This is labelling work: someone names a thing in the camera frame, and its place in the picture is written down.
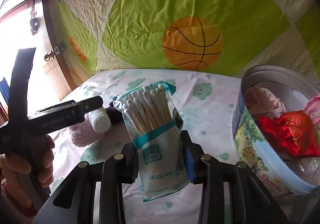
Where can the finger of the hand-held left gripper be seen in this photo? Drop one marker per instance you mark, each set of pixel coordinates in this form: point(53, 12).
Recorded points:
point(91, 105)

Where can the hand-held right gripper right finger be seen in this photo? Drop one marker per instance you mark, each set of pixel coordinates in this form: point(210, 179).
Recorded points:
point(192, 169)

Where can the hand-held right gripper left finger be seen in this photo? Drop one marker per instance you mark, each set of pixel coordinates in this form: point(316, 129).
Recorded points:
point(130, 164)

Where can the cotton swab pack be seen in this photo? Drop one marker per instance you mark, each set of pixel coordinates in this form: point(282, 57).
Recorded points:
point(155, 144)

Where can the pink fluffy sock white toe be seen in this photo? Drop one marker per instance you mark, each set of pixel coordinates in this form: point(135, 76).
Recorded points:
point(82, 136)

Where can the round printed cookie tin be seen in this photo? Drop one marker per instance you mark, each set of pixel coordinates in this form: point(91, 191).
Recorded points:
point(250, 154)

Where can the pale pink cloth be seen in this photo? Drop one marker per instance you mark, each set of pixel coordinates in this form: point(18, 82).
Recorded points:
point(265, 101)

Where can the red embroidered pouch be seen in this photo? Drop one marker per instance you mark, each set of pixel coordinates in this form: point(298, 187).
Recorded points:
point(287, 131)

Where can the clear bubble wrap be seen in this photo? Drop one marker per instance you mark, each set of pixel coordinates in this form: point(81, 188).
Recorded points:
point(307, 166)

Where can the white cloth pink crochet edge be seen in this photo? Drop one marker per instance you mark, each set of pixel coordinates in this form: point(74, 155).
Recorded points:
point(313, 109)

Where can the person's left hand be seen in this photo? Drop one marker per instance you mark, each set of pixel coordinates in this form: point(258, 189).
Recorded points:
point(46, 159)

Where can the brass door knob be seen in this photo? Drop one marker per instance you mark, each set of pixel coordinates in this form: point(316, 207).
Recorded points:
point(48, 56)

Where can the cloud print bed sheet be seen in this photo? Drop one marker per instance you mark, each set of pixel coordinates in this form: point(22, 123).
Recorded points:
point(212, 104)

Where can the brown wooden door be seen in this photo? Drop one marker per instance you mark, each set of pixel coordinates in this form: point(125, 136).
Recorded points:
point(48, 19)

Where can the hanging door ornament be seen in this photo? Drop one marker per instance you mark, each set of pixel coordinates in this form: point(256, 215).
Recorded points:
point(35, 24)

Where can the ball print hanging sheet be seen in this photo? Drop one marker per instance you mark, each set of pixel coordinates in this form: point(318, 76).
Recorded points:
point(150, 14)

